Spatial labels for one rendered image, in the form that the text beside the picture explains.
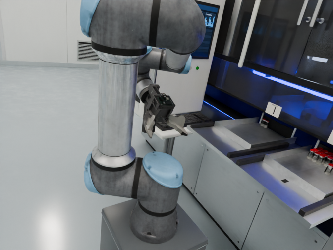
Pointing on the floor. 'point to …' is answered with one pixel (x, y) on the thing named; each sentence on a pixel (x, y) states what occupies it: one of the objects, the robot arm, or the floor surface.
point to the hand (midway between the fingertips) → (169, 138)
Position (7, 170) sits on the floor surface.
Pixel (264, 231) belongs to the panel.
